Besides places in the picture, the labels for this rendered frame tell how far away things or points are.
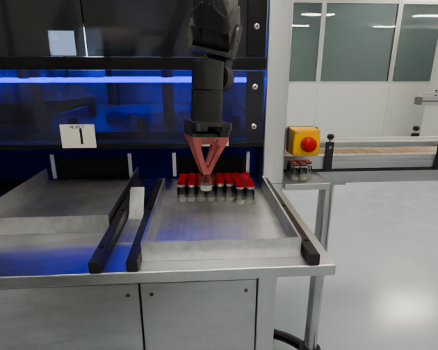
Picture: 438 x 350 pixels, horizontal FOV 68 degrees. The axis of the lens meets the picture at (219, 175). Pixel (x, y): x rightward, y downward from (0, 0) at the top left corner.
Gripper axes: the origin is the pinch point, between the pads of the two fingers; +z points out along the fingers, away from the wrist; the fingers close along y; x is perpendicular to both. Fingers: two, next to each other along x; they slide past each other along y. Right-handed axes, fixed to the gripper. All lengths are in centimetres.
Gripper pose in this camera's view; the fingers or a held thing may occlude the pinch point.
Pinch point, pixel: (205, 169)
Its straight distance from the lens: 62.6
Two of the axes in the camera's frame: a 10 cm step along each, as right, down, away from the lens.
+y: -3.3, -2.4, 9.1
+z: -0.4, 9.7, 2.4
